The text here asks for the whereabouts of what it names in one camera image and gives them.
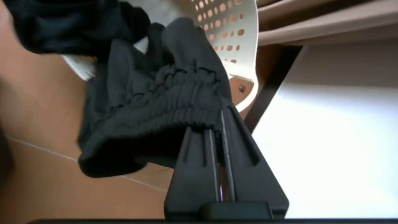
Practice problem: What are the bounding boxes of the black shorts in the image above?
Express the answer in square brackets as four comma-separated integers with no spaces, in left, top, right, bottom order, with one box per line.
[77,16,233,179]

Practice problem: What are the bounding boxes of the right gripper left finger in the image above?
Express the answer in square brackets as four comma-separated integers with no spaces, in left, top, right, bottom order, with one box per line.
[164,125,223,219]

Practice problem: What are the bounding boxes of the black garment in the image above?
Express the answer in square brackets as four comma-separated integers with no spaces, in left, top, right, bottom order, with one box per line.
[2,0,152,60]

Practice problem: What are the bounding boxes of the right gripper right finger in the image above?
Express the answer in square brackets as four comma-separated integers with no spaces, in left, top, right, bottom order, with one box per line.
[218,103,290,219]

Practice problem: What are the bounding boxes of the brown curtain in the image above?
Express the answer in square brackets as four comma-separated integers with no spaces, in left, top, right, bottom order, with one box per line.
[256,0,398,48]

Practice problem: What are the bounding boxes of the white laundry basket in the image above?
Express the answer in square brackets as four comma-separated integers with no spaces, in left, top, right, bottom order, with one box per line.
[60,0,260,113]

